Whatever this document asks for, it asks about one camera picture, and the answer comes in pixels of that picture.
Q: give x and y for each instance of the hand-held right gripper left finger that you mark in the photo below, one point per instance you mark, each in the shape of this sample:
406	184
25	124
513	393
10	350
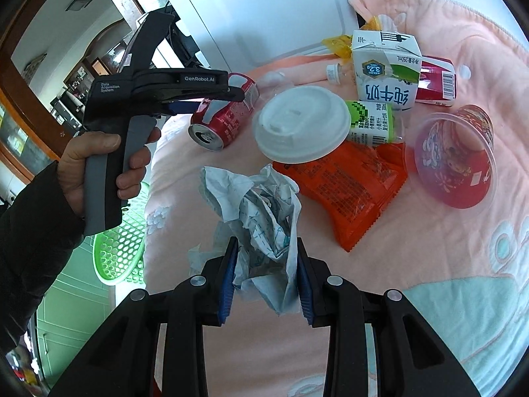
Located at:
229	283

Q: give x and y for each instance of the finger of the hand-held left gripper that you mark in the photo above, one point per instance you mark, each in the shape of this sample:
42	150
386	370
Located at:
184	106
231	93

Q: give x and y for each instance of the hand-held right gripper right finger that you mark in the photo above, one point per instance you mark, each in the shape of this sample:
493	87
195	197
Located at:
303	283

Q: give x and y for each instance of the red soda can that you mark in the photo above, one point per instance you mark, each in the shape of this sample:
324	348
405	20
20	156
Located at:
225	120

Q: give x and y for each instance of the white plastic cup lid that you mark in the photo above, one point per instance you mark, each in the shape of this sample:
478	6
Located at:
297	124

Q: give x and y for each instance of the white paper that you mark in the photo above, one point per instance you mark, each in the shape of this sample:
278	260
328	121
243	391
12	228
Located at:
264	215

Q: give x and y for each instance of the orange snack bag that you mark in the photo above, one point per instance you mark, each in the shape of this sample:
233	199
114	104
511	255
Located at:
351	190

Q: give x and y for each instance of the green plastic basket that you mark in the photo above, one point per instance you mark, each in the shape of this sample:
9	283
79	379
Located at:
122	248

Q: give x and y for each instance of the green label plastic bottle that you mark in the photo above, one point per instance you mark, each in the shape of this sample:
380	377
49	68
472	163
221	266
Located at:
372	120

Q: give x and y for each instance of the clear cup with red print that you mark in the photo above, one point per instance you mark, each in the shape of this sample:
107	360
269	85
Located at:
450	165

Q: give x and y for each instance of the person's left forearm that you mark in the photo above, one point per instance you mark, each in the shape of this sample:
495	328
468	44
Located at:
29	248

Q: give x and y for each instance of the person's left hand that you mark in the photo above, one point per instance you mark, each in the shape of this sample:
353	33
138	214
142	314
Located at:
74	161

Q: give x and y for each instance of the clear plastic wrapper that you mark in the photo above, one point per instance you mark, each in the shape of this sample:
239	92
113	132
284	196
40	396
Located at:
275	82

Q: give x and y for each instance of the yellow plastic wrapper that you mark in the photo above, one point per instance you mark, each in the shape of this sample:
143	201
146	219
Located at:
337	43

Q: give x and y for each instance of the pink flowered blanket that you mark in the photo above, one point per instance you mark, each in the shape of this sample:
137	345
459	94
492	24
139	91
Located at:
454	264

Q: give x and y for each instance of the wooden door frame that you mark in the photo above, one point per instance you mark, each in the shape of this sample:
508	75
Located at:
24	111

